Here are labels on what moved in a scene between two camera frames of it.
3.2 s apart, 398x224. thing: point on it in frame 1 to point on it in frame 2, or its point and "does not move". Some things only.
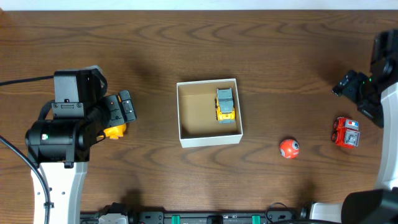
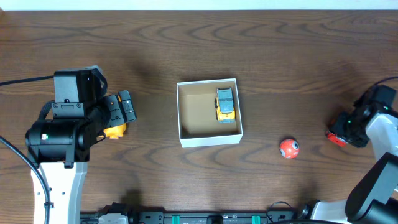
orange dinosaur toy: x=115 y=132 does not move
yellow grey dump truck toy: x=225 y=112 does not move
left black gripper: x=116 y=109 does not move
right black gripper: x=350 y=86 to x=337 y=126
